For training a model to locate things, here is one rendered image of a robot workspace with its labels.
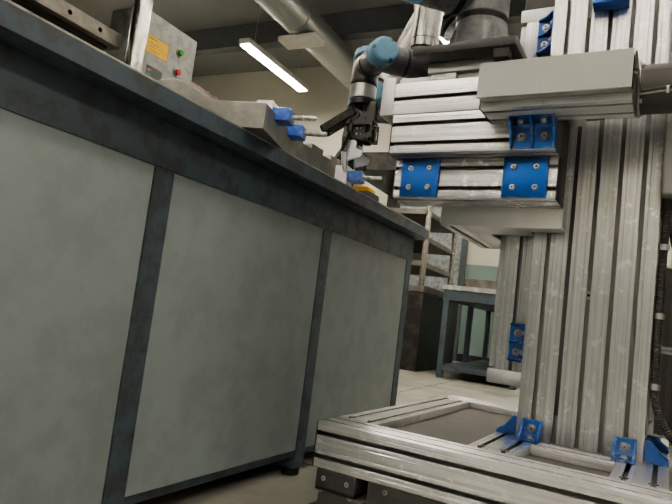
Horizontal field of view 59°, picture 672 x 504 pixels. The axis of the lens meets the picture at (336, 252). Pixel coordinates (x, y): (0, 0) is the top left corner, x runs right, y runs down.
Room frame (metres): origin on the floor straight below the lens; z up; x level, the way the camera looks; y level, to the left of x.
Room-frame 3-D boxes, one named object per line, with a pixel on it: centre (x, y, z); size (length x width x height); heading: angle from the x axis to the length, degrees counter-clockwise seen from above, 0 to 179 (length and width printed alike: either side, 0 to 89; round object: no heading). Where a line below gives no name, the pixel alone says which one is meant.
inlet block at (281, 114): (1.25, 0.14, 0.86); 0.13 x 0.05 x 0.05; 78
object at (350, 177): (1.62, -0.04, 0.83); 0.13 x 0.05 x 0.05; 69
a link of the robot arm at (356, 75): (1.62, -0.02, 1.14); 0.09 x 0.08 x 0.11; 16
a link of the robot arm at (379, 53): (1.54, -0.06, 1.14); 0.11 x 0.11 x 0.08; 16
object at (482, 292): (5.84, -1.70, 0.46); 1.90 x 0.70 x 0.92; 153
